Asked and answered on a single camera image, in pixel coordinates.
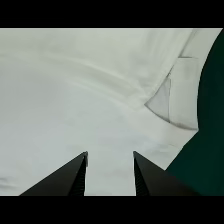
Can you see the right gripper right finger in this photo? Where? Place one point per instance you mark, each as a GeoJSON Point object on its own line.
{"type": "Point", "coordinates": [155, 183]}

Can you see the white shirt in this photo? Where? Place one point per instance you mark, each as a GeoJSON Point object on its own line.
{"type": "Point", "coordinates": [83, 100]}

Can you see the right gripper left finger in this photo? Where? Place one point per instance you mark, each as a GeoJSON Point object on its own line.
{"type": "Point", "coordinates": [65, 181]}

